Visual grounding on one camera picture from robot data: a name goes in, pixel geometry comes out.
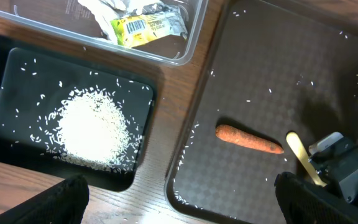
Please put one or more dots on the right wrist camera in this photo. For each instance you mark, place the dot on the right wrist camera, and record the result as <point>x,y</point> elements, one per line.
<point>325,142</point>

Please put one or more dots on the dark brown serving tray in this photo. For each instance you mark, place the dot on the dark brown serving tray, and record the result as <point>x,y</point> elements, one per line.
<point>274,67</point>

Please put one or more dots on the white tissue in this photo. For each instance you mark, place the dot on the white tissue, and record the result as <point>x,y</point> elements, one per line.
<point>105,11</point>

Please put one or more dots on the pile of white rice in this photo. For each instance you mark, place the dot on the pile of white rice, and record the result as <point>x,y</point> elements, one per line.
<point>89,129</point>

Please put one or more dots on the yellow plastic spoon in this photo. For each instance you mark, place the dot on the yellow plastic spoon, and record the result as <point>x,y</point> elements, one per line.
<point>299,150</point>

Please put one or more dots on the orange carrot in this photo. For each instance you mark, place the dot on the orange carrot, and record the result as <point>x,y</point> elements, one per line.
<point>241,138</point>

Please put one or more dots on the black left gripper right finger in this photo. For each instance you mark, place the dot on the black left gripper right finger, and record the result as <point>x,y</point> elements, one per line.
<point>303,202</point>

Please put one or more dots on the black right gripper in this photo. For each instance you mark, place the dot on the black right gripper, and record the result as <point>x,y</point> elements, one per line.
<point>337,166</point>

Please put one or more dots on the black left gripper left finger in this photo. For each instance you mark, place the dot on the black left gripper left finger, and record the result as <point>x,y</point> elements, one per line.
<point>62,203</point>

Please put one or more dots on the clear plastic container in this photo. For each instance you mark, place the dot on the clear plastic container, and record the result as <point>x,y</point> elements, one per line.
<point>72,21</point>

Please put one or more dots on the black waste tray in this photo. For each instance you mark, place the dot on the black waste tray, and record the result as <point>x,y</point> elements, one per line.
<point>35,83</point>

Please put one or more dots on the yellow snack wrapper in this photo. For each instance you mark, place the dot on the yellow snack wrapper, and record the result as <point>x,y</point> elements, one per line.
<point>134,31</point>

